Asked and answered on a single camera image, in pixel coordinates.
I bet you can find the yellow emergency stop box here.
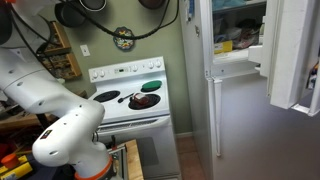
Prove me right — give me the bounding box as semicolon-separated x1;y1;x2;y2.
0;154;33;180

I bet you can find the white wall light switch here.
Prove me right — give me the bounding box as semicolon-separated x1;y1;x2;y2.
80;45;90;57

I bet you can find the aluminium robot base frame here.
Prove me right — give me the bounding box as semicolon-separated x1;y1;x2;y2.
108;145;128;180

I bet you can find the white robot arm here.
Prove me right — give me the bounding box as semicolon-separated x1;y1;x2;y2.
0;0;115;180

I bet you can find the white refrigerator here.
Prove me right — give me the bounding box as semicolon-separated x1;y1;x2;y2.
179;0;320;180

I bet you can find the black hanging pan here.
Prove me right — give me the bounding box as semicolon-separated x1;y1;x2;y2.
54;0;86;28

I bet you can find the wooden wall shelf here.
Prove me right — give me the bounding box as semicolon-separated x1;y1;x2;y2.
43;21;82;80

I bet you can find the white electric stove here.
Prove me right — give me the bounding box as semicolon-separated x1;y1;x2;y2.
89;57;181;180

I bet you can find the colourful decorative wall plate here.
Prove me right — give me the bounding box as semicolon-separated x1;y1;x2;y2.
113;27;135;51

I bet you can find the yellow box in fridge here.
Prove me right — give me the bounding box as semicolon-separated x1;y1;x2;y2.
214;41;233;54

